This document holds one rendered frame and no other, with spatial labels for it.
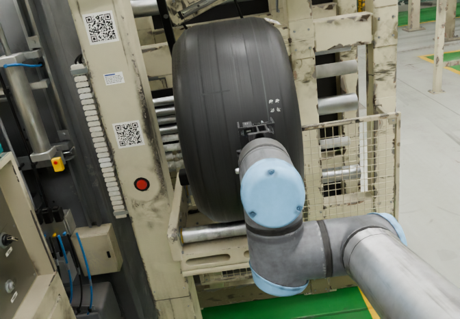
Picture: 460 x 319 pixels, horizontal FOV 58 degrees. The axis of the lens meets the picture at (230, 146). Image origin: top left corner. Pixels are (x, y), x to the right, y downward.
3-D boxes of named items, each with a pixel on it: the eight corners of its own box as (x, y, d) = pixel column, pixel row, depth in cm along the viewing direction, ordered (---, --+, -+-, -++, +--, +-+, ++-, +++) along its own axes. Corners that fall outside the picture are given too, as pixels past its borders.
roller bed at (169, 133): (150, 174, 164) (132, 103, 152) (155, 158, 178) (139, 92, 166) (199, 167, 164) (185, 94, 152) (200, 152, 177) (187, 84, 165)
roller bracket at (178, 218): (172, 263, 119) (165, 235, 116) (182, 194, 156) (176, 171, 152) (184, 261, 119) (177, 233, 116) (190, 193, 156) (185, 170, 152)
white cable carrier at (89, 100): (116, 218, 127) (70, 66, 108) (119, 209, 132) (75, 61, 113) (129, 216, 127) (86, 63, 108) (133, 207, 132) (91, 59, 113)
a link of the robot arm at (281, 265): (328, 297, 64) (324, 224, 60) (254, 305, 64) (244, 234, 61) (315, 263, 73) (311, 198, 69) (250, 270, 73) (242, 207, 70)
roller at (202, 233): (181, 234, 126) (181, 246, 123) (178, 225, 123) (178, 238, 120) (295, 218, 125) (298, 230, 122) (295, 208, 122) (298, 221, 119)
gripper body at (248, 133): (272, 116, 84) (280, 130, 73) (277, 155, 87) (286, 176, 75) (235, 121, 85) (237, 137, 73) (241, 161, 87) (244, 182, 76)
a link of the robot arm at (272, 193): (246, 237, 60) (237, 172, 57) (241, 201, 72) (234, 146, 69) (311, 229, 59) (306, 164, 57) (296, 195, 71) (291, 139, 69)
